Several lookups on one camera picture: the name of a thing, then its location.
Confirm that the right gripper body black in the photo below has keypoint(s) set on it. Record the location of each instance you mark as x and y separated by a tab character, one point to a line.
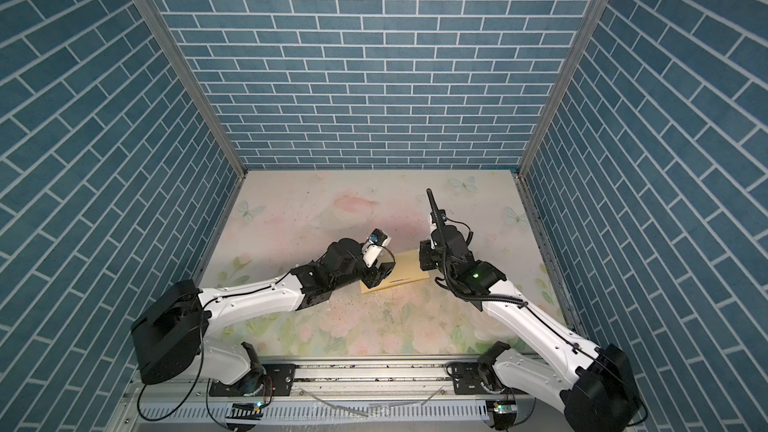
430	256

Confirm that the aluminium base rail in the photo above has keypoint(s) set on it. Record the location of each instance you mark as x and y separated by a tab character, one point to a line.
396	377

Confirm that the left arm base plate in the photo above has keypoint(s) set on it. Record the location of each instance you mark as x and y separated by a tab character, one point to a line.
272	380

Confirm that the yellow envelope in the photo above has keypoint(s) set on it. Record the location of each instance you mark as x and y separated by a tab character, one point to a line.
407	270

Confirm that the corner aluminium post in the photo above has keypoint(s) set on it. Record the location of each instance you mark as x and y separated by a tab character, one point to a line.
588	25
155	22

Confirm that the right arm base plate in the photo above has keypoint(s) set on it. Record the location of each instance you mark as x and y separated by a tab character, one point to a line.
472	378

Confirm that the right corner aluminium post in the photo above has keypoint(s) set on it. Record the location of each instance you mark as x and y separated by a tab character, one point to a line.
588	25

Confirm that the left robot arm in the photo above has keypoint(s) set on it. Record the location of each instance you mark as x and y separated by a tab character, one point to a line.
177	333

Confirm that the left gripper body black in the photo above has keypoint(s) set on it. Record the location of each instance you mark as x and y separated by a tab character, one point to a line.
359	272

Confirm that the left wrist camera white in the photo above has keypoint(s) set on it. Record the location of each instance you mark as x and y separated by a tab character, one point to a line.
373	246

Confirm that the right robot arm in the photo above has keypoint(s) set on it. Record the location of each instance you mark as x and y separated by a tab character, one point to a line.
594	387

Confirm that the left corner aluminium post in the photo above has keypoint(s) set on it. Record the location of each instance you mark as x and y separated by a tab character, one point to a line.
155	22

